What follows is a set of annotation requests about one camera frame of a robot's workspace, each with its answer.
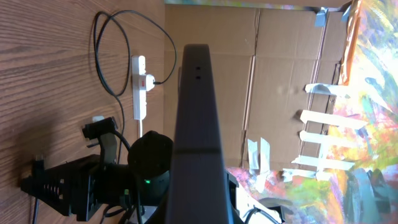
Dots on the white charger plug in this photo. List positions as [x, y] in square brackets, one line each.
[146, 82]

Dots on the white power strip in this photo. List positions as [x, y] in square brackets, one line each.
[138, 71]

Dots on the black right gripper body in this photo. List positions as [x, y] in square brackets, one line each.
[93, 185]

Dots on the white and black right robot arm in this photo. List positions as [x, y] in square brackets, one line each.
[148, 165]

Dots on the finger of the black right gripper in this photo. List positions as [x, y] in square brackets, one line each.
[52, 186]

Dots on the Samsung Galaxy smartphone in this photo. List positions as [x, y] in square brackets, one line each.
[198, 192]

